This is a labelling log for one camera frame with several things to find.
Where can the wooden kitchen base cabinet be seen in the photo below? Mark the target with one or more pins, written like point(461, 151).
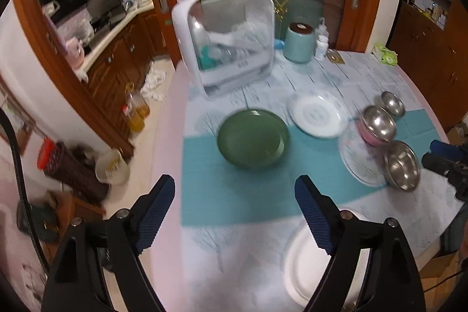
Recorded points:
point(117, 59)

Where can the pink kettle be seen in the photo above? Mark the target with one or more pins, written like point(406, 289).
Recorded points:
point(76, 54)

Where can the medium steel bowl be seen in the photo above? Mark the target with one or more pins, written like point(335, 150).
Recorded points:
point(380, 122)

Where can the teal canister with brown lid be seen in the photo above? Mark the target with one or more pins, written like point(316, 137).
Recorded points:
point(298, 45)

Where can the white plastic bags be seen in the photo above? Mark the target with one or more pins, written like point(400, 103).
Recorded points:
point(153, 83)

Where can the white patterned plate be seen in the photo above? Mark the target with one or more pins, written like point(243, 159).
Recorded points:
point(316, 112)

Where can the tall cooking oil bottle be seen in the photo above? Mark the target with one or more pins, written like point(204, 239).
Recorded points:
point(139, 102)

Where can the large steel bowl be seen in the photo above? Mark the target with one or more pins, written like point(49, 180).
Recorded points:
point(402, 165)

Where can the green plate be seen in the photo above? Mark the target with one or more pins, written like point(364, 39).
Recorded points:
point(252, 138)

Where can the white pill bottle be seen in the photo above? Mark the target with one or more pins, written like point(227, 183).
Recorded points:
point(321, 48)

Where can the plain white plate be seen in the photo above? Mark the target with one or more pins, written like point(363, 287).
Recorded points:
point(307, 268)

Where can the dark basket with red lid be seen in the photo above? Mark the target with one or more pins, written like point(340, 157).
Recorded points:
point(69, 169)

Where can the white dish rack cabinet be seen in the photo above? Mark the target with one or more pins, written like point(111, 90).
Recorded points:
point(234, 74)

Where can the short cooking oil bottle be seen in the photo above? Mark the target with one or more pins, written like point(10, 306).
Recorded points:
point(132, 122)

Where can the yellow blister pack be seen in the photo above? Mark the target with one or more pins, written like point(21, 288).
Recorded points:
point(335, 57)

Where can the wooden shelf cabinet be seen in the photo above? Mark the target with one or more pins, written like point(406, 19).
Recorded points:
point(427, 30)

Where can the white plastic bucket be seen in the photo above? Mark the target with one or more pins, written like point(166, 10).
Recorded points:
point(111, 167)

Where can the white squeeze bottle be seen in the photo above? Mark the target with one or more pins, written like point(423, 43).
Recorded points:
point(322, 27)

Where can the wooden stool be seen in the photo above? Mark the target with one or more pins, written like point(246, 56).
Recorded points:
point(78, 211)

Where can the black kitchen appliance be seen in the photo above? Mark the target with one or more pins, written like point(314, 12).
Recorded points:
point(106, 5)

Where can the small steel bowl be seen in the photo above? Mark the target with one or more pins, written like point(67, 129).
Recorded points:
point(393, 102)

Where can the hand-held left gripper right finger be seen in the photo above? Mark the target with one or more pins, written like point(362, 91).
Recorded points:
point(314, 217)

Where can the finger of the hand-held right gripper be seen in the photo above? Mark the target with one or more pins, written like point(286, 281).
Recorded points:
point(448, 149)
point(438, 164)

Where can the clear glass plate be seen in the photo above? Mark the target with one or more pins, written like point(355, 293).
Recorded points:
point(360, 162)

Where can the green tissue pack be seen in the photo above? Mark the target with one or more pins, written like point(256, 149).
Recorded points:
point(385, 55)

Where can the cardboard box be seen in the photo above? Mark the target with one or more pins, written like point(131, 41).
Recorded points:
point(438, 268)

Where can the tree print tablecloth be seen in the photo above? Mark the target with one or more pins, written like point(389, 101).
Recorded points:
point(234, 195)

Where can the pink bowl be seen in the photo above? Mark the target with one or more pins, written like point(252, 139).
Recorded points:
point(367, 139)

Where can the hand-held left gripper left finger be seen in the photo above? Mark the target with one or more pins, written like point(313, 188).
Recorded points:
point(157, 213)

